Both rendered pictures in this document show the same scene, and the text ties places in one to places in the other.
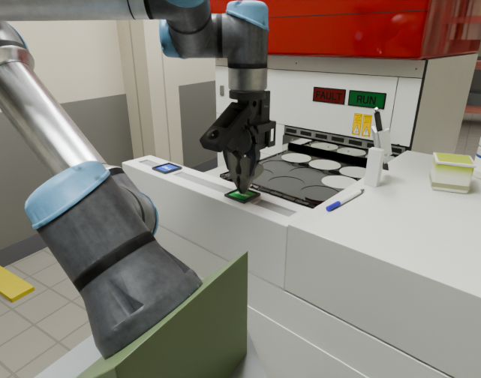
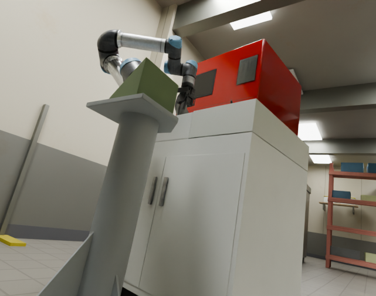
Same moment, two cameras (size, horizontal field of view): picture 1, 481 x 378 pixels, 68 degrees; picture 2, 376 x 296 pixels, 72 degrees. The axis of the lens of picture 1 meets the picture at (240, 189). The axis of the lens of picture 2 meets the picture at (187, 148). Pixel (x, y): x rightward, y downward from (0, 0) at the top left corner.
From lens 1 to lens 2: 107 cm
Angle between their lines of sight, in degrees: 38
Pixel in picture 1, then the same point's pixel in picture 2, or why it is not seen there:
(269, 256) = (185, 127)
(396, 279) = (224, 108)
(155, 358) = (152, 70)
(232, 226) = not seen: hidden behind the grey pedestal
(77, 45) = (108, 138)
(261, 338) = (174, 168)
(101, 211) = not seen: hidden behind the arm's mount
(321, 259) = (203, 117)
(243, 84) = (186, 79)
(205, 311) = (164, 81)
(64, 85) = (94, 152)
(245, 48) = (189, 70)
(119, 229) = not seen: hidden behind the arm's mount
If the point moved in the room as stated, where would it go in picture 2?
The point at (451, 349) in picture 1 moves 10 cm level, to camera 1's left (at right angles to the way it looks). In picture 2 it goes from (239, 122) to (216, 118)
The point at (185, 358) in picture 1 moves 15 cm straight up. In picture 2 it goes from (156, 84) to (164, 53)
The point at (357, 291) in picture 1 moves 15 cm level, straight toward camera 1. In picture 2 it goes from (213, 121) to (202, 106)
